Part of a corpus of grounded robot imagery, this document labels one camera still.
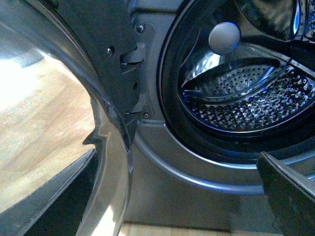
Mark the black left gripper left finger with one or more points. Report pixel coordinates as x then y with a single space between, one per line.
17 219

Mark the grey front-load washing machine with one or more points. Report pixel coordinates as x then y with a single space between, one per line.
221 82

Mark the glass washing machine door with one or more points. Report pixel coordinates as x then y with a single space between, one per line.
69 83

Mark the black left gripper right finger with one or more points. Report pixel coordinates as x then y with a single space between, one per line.
291 196

